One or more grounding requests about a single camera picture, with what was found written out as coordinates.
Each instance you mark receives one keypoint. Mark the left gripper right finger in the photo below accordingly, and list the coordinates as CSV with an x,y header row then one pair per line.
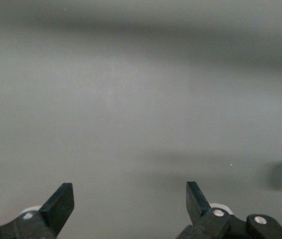
x,y
200,219

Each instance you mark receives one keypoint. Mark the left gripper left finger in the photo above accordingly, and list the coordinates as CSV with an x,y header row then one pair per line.
x,y
53,211

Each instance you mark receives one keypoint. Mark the dark grey table mat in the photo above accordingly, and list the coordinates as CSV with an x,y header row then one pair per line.
x,y
141,112

